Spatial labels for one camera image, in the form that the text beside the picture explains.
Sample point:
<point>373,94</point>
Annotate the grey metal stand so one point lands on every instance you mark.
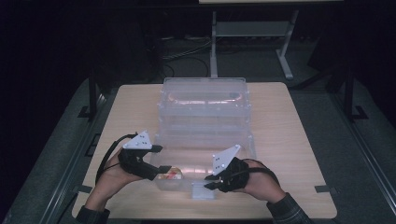
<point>249,28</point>

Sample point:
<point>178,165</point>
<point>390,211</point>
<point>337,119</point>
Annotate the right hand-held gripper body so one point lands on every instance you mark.
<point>233,174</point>

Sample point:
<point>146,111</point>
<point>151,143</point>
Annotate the black upright post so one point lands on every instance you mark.
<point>349,93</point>
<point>92,93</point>

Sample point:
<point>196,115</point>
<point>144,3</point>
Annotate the clear plastic storage box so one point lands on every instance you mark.
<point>202,124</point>

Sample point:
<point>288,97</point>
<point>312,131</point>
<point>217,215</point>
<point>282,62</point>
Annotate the grey table bracket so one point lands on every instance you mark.
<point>82,188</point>
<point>322,188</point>

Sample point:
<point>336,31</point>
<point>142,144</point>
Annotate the aluminium floor rail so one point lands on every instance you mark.
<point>367,155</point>
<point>63,183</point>

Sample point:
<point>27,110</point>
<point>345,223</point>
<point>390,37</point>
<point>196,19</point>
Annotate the person's right hand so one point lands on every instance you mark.
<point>263,185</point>

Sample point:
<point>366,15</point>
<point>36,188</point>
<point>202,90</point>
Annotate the person's left hand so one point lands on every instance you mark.
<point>112,180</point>

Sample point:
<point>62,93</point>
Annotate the small orange item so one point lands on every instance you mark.
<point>174,173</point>

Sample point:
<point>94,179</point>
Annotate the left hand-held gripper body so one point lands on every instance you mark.
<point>137,161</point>

